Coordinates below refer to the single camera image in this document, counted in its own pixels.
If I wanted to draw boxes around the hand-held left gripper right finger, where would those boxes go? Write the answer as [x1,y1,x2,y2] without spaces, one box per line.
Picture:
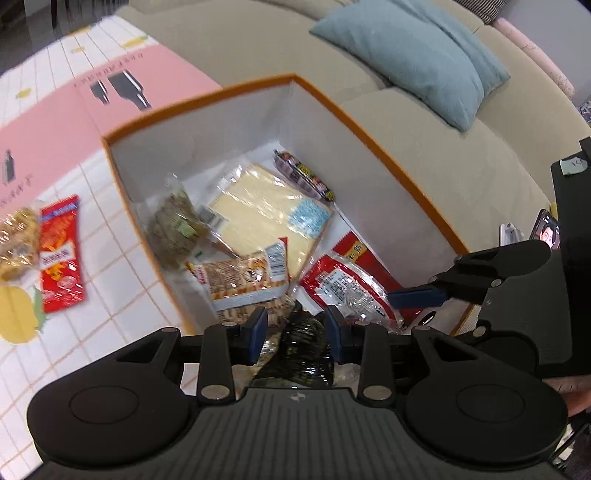
[324,305,497,401]

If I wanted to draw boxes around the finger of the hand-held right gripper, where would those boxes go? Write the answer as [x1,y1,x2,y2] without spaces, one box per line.
[387,239,553,311]
[470,320,494,344]

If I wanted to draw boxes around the red white clear-window packet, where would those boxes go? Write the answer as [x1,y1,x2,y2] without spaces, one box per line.
[299,255,403,330]

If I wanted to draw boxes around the green snack packet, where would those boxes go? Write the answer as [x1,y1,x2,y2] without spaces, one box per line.
[147,174,225,274]

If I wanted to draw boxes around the dark dining chairs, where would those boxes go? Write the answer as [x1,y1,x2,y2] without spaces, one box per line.
[50,0,118,16]

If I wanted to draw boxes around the red snack packet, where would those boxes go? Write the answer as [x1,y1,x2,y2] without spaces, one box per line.
[38,194,88,315]

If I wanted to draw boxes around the printed pink white tablecloth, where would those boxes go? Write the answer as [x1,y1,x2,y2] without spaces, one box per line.
[0,16,225,455]

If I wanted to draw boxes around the person's right hand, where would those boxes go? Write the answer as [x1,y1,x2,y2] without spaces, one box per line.
[547,375,591,418]

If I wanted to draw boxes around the beige sofa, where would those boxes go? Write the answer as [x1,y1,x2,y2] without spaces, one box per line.
[113,0,591,247]

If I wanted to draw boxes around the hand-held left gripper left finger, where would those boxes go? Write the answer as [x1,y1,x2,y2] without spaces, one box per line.
[113,307,269,401]

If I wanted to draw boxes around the red orange flat packet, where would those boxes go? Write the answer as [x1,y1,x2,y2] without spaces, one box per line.
[329,231,394,288]

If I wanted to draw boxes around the clear pastry packet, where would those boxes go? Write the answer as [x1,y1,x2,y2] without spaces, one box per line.
[0,207,43,283]

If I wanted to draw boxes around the dark sausage stick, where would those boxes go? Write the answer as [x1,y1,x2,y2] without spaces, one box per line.
[272,149,339,205]

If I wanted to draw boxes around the smartphone with lit screen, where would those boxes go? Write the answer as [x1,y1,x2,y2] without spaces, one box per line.
[530,209,561,253]

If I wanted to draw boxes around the brown bun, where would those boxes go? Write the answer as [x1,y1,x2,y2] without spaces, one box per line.
[252,307,335,389]

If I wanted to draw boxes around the peanut snack packet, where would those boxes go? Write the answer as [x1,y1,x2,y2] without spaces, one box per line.
[185,237,293,311]

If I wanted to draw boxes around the light blue pillow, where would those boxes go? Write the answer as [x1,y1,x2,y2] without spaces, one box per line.
[308,0,512,133]

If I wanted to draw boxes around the sliced bread bag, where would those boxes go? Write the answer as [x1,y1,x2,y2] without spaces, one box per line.
[207,163,334,280]

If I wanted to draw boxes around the orange cardboard box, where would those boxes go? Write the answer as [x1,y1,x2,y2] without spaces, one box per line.
[100,74,482,339]

